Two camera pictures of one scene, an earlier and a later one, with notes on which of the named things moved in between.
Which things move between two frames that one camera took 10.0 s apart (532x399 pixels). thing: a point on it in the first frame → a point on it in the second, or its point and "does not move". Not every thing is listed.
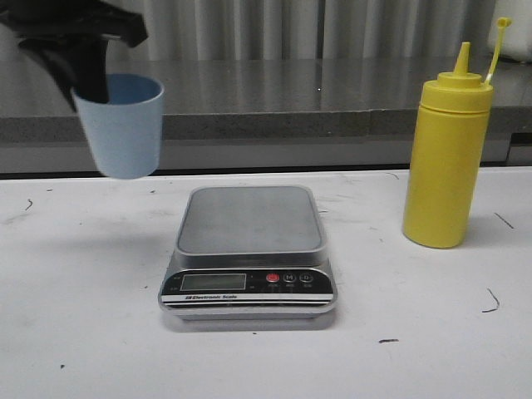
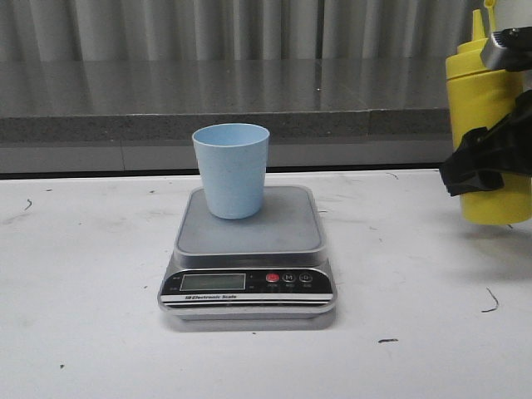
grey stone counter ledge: [268, 116] does not move
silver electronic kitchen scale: [249, 253] does not move
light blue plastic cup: [125, 132] → [233, 161]
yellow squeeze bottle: [448, 152] → [476, 96]
